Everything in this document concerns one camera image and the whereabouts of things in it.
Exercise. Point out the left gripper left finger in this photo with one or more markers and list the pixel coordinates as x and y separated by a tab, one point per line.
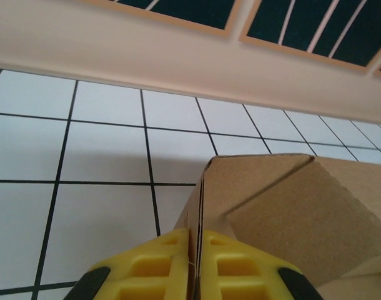
146	268

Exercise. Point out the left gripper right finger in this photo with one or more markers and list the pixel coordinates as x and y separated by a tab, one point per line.
240	272

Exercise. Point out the brown cardboard paper box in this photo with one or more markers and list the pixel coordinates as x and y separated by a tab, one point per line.
287	203

